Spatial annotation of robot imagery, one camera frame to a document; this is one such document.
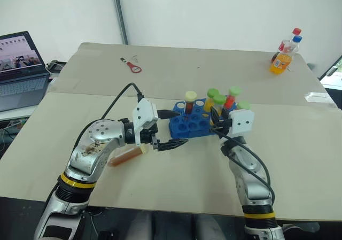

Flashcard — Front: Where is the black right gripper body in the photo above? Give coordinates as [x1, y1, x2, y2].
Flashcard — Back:
[212, 118, 233, 135]

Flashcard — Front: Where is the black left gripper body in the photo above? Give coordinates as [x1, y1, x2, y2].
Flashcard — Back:
[139, 122, 160, 151]

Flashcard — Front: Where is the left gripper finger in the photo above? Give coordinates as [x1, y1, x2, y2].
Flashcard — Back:
[157, 137, 189, 152]
[157, 110, 181, 120]

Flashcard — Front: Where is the blue test tube rack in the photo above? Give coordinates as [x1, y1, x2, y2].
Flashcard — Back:
[168, 98, 239, 140]

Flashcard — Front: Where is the pale yellow tube green cap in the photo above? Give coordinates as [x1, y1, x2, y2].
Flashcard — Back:
[212, 94, 227, 117]

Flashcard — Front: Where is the red tube green cap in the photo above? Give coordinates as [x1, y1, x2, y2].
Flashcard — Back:
[223, 86, 244, 110]

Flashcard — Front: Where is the short tube green cap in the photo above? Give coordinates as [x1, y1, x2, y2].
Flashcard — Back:
[237, 100, 252, 111]

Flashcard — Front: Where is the dark red tube cream cap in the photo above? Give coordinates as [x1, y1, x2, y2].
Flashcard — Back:
[184, 90, 198, 115]

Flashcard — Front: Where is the orange tube cream cap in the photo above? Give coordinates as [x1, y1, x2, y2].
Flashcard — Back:
[107, 143, 149, 168]

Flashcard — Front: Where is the red bottle opener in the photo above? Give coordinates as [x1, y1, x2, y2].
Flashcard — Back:
[126, 61, 143, 74]

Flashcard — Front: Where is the orange soda bottle blue cap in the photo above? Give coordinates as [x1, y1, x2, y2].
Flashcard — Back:
[269, 35, 303, 75]

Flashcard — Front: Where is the dark cola bottle red label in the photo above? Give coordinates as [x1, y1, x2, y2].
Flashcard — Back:
[270, 39, 292, 64]

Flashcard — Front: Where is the grey vertical pole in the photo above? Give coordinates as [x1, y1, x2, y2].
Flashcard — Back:
[110, 0, 129, 45]

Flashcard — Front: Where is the open laptop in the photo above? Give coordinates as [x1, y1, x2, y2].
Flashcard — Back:
[0, 30, 51, 113]

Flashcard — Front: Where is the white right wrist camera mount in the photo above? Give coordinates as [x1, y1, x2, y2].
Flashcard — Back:
[229, 108, 255, 139]

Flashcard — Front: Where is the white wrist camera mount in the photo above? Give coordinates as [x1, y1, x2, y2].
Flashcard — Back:
[131, 98, 159, 146]
[229, 108, 255, 139]

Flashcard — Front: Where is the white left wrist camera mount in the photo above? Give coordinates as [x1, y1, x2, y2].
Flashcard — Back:
[131, 98, 159, 146]

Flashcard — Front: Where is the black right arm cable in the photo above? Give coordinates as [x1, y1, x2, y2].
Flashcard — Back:
[212, 127, 276, 206]

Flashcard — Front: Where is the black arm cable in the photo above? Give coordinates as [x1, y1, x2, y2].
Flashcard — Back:
[71, 82, 145, 155]
[212, 127, 276, 206]

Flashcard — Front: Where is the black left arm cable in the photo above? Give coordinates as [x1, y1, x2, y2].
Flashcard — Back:
[71, 82, 145, 155]

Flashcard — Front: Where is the black device with cables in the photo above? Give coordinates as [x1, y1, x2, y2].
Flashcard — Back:
[44, 59, 67, 74]

